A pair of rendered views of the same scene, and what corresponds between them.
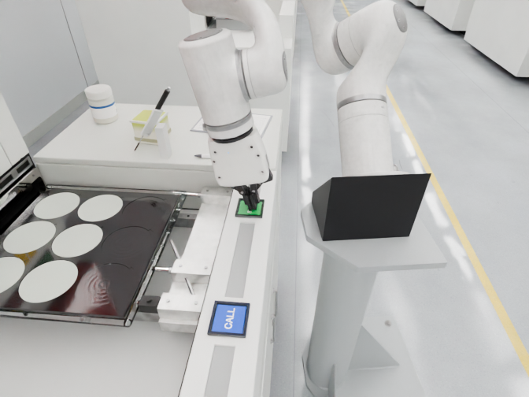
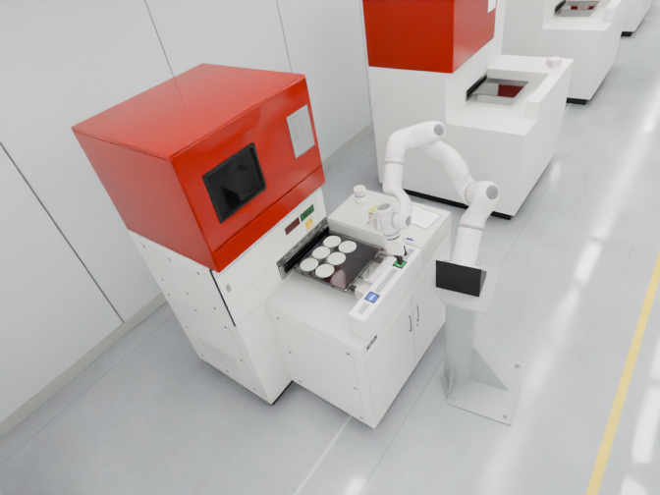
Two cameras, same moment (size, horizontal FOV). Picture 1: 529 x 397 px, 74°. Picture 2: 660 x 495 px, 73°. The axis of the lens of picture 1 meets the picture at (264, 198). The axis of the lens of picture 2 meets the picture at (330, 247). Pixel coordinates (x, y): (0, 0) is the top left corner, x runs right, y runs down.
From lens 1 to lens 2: 1.62 m
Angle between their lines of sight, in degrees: 30
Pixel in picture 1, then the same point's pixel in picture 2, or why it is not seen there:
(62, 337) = (324, 291)
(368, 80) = (470, 218)
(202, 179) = not seen: hidden behind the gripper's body
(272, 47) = (403, 216)
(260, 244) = (395, 278)
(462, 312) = (585, 381)
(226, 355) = (366, 305)
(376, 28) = (476, 196)
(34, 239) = (322, 253)
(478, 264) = (633, 357)
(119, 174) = (357, 233)
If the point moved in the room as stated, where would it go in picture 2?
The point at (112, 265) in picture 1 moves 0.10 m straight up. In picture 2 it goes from (345, 271) to (342, 257)
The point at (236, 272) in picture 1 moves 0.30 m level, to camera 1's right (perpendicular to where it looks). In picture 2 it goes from (381, 285) to (441, 303)
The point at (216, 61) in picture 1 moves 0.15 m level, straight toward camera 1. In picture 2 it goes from (384, 217) to (373, 238)
